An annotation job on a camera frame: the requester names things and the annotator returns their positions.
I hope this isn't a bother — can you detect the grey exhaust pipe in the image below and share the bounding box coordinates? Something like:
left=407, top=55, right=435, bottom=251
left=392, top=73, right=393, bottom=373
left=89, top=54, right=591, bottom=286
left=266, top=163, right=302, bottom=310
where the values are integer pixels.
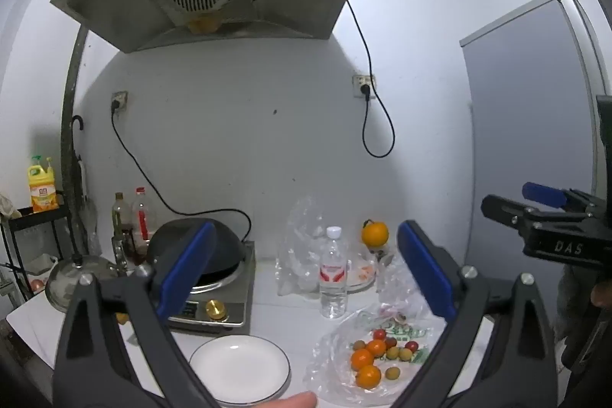
left=61, top=26, right=91, bottom=256

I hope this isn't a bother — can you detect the clear water bottle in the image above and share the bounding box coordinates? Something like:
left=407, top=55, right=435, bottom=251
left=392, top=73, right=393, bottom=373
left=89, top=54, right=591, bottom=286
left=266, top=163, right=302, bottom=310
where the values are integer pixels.
left=319, top=226, right=349, bottom=319

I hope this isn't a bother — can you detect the person's left hand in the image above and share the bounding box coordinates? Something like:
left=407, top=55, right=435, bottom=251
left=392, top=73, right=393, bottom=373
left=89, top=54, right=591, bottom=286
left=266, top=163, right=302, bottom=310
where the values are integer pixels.
left=258, top=391, right=317, bottom=408

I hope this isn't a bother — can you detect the grey refrigerator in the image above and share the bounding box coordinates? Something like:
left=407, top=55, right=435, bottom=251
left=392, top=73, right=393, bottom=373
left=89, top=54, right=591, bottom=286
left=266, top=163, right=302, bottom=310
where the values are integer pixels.
left=459, top=0, right=612, bottom=294

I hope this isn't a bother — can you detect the red cap bottle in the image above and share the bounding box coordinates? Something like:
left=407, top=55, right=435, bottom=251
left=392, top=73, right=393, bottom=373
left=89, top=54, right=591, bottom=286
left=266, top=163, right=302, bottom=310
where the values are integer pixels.
left=132, top=187, right=152, bottom=246

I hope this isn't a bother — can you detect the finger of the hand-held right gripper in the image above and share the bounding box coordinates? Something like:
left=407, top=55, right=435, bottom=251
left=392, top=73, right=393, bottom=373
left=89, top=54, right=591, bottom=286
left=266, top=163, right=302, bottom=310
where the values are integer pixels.
left=522, top=182, right=598, bottom=218
left=480, top=194, right=543, bottom=229

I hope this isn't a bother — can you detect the crumpled clear plastic bag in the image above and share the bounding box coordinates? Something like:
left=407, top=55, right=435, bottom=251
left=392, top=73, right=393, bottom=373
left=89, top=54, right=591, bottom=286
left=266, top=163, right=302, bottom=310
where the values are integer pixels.
left=375, top=245, right=431, bottom=323

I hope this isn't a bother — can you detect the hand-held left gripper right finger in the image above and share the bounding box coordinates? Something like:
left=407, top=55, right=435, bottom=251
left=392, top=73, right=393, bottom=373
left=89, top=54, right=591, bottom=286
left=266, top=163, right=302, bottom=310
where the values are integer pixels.
left=397, top=221, right=558, bottom=408

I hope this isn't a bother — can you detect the black wok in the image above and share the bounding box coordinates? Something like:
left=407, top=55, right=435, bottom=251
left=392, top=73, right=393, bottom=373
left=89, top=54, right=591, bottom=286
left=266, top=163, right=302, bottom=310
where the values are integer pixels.
left=112, top=218, right=249, bottom=325

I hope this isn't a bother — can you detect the olive oil bottle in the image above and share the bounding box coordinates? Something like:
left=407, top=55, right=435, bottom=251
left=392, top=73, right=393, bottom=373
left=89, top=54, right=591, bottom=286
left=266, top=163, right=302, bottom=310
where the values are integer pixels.
left=112, top=192, right=133, bottom=246

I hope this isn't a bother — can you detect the person's right hand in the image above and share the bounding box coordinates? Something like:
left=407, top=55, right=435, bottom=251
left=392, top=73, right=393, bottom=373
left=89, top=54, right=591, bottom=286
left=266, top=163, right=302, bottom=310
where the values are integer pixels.
left=591, top=281, right=612, bottom=309

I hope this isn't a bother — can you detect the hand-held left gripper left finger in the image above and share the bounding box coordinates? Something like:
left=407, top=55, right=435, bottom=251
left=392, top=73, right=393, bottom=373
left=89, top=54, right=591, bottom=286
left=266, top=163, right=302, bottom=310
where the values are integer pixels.
left=52, top=221, right=218, bottom=408

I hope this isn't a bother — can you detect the green printed plastic bag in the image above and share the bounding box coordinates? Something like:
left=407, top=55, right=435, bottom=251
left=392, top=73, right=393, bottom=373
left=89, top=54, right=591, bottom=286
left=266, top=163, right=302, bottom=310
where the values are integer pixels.
left=303, top=307, right=455, bottom=407

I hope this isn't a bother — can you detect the white plate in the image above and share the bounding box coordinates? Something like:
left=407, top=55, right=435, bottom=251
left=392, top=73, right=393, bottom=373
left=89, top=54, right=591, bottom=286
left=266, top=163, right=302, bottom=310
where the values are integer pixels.
left=189, top=335, right=291, bottom=404

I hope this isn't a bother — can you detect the steel pot lid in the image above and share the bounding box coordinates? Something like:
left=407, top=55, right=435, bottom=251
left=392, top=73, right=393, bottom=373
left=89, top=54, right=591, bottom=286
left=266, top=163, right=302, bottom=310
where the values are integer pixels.
left=45, top=255, right=120, bottom=313

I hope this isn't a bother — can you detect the black stove cable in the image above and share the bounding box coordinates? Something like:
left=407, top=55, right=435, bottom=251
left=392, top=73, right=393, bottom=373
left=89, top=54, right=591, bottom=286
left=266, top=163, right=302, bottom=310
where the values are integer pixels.
left=111, top=99, right=252, bottom=244

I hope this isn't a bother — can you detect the black range hood cable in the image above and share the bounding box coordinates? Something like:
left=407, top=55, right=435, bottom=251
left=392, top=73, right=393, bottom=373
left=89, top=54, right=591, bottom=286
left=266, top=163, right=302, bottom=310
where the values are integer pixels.
left=345, top=0, right=396, bottom=158

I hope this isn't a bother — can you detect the large orange with leaf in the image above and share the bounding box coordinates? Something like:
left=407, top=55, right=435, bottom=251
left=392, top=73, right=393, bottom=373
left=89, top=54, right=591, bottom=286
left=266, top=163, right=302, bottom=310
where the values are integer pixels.
left=361, top=219, right=389, bottom=249

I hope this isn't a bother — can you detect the yellow detergent bottle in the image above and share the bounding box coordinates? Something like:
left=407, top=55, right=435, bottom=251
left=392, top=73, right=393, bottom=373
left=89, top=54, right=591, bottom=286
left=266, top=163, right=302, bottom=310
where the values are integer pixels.
left=27, top=156, right=60, bottom=213

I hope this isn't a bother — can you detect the steel induction stove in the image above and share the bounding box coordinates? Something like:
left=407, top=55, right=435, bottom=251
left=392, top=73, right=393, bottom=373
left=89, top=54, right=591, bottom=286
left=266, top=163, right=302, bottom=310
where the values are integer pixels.
left=163, top=241, right=256, bottom=335

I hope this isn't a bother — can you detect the black metal rack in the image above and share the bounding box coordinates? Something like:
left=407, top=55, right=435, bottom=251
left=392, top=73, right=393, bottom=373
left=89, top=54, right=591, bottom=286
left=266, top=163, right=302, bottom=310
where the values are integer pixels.
left=0, top=205, right=72, bottom=310

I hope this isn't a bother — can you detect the plate with food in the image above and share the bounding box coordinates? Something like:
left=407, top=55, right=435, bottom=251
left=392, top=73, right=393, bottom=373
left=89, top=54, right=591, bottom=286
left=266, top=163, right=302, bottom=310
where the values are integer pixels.
left=344, top=252, right=378, bottom=293

